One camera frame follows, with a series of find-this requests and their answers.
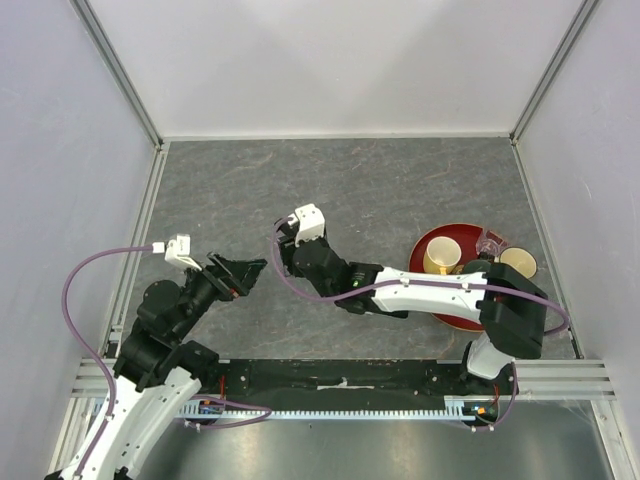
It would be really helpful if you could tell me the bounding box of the cream mug right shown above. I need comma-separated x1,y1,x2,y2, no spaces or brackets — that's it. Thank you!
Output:
498,247,537,279

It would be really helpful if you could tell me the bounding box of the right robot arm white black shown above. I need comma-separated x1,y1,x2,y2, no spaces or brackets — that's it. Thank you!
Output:
271,218,548,394

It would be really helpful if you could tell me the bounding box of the dark green cup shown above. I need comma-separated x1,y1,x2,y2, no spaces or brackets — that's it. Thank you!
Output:
461,259,494,275

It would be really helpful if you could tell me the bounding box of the clear plastic wrapper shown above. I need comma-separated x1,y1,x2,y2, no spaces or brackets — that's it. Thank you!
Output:
475,228,510,261

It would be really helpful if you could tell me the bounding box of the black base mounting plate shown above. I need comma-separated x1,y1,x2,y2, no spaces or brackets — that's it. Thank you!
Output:
200,359,513,412

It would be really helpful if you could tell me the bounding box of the round red tray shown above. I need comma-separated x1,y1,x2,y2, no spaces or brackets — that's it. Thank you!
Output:
408,222,521,333

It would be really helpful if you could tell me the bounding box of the light blue cable duct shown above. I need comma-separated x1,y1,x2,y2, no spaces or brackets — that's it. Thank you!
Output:
176,399,500,423

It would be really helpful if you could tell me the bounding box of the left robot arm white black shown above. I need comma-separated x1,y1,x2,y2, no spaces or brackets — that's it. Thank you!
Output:
49,251,267,479

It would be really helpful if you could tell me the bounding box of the aluminium frame rail front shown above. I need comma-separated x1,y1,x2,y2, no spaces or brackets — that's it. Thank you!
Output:
71,359,615,401

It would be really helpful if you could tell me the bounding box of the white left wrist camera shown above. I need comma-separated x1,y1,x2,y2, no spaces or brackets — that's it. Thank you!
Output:
151,234,203,271

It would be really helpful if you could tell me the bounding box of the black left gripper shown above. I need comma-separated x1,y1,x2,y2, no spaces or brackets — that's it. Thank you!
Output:
171,249,267,340

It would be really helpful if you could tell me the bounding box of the yellow mug with handle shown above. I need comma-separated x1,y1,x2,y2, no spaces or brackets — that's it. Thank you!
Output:
423,236,462,275

